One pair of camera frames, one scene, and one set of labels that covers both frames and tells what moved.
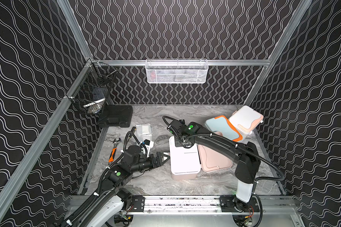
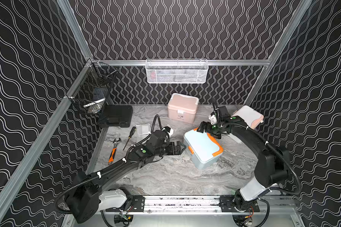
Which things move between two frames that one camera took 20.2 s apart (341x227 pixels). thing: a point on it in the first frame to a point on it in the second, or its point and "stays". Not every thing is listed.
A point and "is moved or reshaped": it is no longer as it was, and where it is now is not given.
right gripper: (176, 144) to (206, 125)
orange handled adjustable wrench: (111, 158) stays
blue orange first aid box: (220, 124) is moved or reshaped
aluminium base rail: (237, 205) stays
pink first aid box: (186, 163) to (182, 108)
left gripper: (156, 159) to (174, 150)
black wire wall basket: (90, 91) stays
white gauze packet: (143, 129) stays
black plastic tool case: (116, 115) stays
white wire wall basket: (176, 71) stays
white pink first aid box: (245, 120) stays
